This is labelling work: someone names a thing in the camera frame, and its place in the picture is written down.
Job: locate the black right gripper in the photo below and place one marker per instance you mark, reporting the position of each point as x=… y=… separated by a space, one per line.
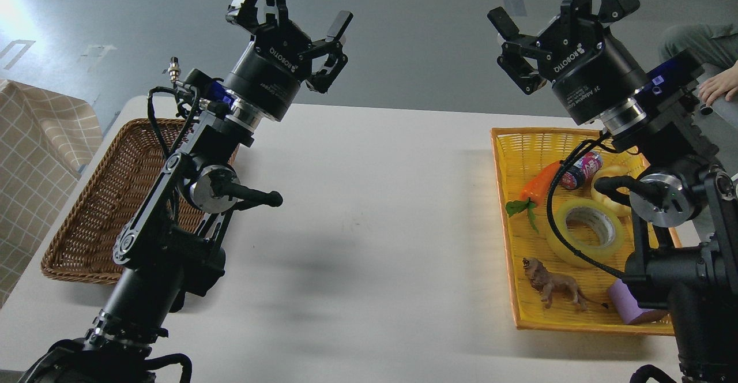
x=590 y=70

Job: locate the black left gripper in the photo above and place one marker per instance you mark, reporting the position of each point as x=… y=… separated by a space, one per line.
x=279 y=56

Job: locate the yellow tape roll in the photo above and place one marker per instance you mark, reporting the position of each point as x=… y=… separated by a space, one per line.
x=591 y=228

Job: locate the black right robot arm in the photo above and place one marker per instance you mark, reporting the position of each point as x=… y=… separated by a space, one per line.
x=683 y=205

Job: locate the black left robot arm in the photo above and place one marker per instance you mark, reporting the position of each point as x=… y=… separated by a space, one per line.
x=172 y=245

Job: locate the person's hand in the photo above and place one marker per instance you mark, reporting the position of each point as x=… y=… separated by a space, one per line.
x=723 y=84

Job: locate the small purple can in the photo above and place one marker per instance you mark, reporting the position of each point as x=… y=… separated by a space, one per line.
x=583 y=170

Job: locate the orange toy carrot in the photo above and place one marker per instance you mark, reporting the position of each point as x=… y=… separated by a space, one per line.
x=533 y=195

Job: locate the beige checkered cloth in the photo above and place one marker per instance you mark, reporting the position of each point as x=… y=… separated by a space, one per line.
x=46 y=139

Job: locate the brown toy lion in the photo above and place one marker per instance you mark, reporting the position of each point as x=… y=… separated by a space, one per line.
x=546 y=283

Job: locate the yellow plastic basket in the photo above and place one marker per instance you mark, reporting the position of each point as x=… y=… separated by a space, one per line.
x=521 y=154

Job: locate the brown wicker basket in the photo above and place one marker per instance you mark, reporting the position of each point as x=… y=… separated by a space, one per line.
x=81 y=250

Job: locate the purple foam block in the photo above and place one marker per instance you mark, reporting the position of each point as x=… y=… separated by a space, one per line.
x=627 y=307

